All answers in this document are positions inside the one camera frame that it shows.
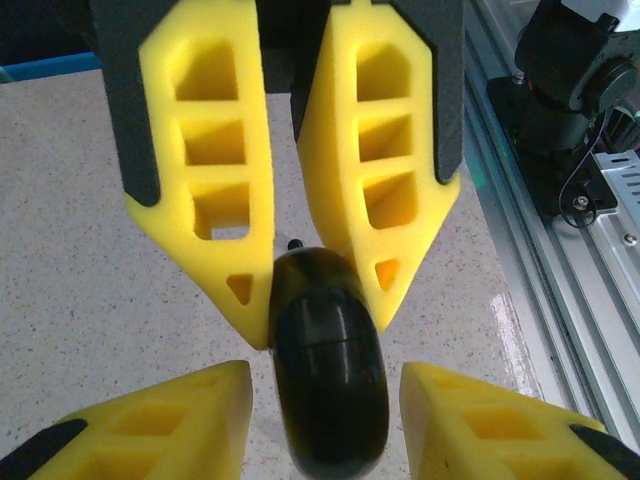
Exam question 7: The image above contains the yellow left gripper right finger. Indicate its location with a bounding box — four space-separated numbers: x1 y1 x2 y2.
399 360 640 480

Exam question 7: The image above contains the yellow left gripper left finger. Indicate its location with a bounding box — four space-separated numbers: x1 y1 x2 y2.
0 358 254 480

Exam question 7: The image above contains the black round wheel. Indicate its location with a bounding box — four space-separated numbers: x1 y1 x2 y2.
267 247 391 480

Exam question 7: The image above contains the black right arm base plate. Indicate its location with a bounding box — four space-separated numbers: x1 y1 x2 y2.
487 74 619 231

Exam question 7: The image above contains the aluminium mounting rail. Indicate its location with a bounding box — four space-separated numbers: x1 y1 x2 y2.
464 0 640 451

